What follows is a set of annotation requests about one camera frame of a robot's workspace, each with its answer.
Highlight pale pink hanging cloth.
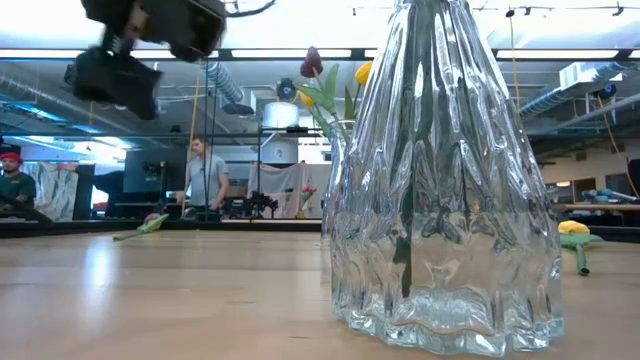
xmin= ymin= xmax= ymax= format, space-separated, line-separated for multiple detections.
xmin=247 ymin=161 xmax=312 ymax=220

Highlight black pendant lamp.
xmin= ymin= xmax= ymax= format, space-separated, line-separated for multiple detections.
xmin=221 ymin=102 xmax=256 ymax=117

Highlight dark red artificial tulip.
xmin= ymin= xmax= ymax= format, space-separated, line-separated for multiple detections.
xmin=111 ymin=212 xmax=172 ymax=243
xmin=297 ymin=45 xmax=351 ymax=146

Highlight blue black cable reel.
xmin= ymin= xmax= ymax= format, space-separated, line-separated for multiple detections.
xmin=275 ymin=77 xmax=299 ymax=103
xmin=594 ymin=82 xmax=619 ymax=101

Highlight black aluminium table frame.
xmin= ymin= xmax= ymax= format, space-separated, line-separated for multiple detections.
xmin=0 ymin=218 xmax=640 ymax=245

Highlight silver spiral ventilation duct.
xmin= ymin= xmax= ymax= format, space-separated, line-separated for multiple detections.
xmin=202 ymin=60 xmax=247 ymax=107
xmin=518 ymin=60 xmax=640 ymax=120

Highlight white ceiling air unit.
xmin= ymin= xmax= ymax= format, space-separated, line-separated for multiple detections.
xmin=558 ymin=61 xmax=625 ymax=92

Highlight yellow hanging cord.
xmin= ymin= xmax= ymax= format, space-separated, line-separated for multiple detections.
xmin=179 ymin=74 xmax=202 ymax=217
xmin=596 ymin=94 xmax=640 ymax=200

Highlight black monitor screen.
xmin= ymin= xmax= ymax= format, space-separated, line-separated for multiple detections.
xmin=122 ymin=144 xmax=189 ymax=194

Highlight background flower bouquet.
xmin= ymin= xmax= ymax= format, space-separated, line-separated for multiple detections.
xmin=298 ymin=185 xmax=319 ymax=220

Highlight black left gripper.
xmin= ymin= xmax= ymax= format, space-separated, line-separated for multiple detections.
xmin=62 ymin=0 xmax=230 ymax=122

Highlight teal objects on table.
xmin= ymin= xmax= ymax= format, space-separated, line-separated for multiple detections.
xmin=581 ymin=188 xmax=640 ymax=204

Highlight yellow artificial tulip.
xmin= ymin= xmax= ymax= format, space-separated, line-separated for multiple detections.
xmin=296 ymin=89 xmax=335 ymax=144
xmin=343 ymin=60 xmax=375 ymax=124
xmin=556 ymin=219 xmax=606 ymax=278

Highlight small smooth clear glass vase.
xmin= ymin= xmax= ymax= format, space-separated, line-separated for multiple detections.
xmin=321 ymin=118 xmax=362 ymax=242

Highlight person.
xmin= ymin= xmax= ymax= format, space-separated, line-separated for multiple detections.
xmin=0 ymin=151 xmax=39 ymax=222
xmin=173 ymin=135 xmax=232 ymax=222

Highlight white cylindrical fixture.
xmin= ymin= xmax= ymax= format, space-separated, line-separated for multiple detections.
xmin=260 ymin=99 xmax=302 ymax=130
xmin=259 ymin=138 xmax=301 ymax=166

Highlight ribbed clear glass vase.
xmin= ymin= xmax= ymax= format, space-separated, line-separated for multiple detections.
xmin=325 ymin=0 xmax=567 ymax=358

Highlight wooden background table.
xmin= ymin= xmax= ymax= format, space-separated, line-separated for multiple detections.
xmin=551 ymin=201 xmax=640 ymax=227

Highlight marbled fabric panel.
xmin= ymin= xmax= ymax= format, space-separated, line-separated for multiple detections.
xmin=22 ymin=161 xmax=81 ymax=223

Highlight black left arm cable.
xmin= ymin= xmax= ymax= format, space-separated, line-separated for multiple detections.
xmin=224 ymin=0 xmax=278 ymax=20

